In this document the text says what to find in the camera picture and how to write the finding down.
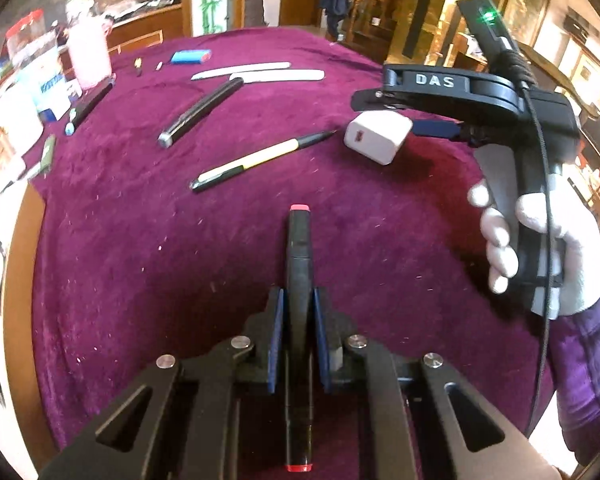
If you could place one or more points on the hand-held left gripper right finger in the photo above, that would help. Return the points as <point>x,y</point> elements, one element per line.
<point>321,340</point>

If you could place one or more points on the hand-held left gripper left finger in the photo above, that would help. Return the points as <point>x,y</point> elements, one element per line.
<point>278,340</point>

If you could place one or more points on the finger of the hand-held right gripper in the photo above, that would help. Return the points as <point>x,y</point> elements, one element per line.
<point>437,129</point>
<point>375,99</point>

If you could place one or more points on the white charger plug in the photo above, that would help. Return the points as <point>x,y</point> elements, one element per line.
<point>375,137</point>

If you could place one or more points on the black marker red caps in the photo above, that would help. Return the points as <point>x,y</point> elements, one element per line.
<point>300,260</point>

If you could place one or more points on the cardboard box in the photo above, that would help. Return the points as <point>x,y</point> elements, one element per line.
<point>22,285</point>

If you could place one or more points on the person's right forearm purple sleeve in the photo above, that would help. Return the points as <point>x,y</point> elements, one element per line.
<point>590,360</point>

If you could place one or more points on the person's right hand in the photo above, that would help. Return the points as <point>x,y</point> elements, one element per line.
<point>497,240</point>

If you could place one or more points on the white pen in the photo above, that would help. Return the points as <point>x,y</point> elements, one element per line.
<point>290,75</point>
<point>240,70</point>

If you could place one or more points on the wooden staircase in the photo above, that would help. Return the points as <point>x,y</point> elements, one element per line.
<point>380,5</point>

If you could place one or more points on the black and yellow pen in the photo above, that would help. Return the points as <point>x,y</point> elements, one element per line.
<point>260,156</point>

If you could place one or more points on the black pen silver end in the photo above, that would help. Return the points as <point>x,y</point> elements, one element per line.
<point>200,110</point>

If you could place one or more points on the blue eraser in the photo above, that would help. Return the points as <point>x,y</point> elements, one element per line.
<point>191,56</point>

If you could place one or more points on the wooden cabinet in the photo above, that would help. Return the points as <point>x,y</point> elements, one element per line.
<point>140,27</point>

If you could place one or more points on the pink knitted cup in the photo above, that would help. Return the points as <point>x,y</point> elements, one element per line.
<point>87,57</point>

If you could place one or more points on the green marker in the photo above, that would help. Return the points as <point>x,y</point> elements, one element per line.
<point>47,152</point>

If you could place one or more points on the blue and white small box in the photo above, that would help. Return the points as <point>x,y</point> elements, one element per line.
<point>52,90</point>

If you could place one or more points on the clear container red lid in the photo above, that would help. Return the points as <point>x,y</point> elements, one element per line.
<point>25,30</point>

